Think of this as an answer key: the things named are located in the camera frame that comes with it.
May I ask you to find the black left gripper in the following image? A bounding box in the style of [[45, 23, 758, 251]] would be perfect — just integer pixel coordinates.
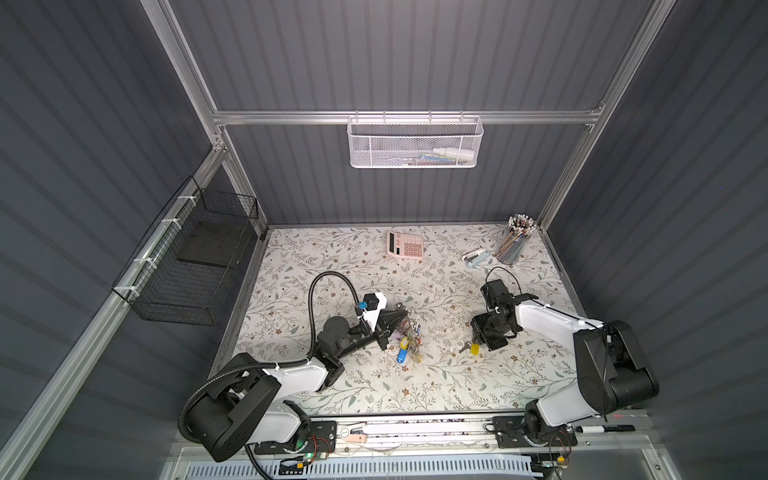
[[334, 309, 404, 365]]

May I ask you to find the yellow tagged key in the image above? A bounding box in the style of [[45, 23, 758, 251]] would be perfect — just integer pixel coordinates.
[[459, 342, 480, 356]]

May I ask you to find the metal keyring with coloured keys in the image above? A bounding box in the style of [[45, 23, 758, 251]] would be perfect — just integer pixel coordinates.
[[397, 318, 423, 365]]

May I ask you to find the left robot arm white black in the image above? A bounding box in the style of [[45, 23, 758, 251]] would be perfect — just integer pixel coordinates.
[[177, 308, 408, 462]]

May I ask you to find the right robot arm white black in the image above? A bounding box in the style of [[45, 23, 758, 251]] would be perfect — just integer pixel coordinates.
[[471, 280, 660, 446]]

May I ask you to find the floral table mat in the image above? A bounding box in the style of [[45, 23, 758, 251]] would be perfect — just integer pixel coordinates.
[[235, 224, 576, 415]]

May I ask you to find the white blue stapler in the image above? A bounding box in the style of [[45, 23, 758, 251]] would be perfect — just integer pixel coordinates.
[[462, 248, 491, 268]]

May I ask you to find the pink calculator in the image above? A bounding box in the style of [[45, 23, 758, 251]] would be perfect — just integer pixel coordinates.
[[386, 231, 424, 260]]

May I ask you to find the cup of pencils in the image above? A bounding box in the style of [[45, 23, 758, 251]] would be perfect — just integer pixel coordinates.
[[494, 213, 538, 265]]

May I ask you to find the black marker pen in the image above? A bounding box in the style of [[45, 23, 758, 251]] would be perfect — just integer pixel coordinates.
[[575, 424, 636, 434]]

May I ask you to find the white bottle in basket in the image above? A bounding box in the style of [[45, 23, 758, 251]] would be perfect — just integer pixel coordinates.
[[432, 147, 476, 163]]

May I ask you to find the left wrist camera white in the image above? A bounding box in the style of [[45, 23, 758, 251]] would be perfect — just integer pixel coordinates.
[[357, 292, 387, 334]]

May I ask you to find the black corrugated cable conduit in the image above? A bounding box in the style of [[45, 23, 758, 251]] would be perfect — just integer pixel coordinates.
[[177, 271, 362, 480]]

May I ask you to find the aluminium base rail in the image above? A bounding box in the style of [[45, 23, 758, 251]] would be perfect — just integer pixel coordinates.
[[247, 410, 661, 465]]

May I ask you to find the white wire mesh basket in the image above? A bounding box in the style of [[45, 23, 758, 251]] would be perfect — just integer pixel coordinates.
[[346, 115, 484, 169]]

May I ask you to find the black wire basket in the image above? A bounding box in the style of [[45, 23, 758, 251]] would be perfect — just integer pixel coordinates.
[[112, 178, 260, 327]]

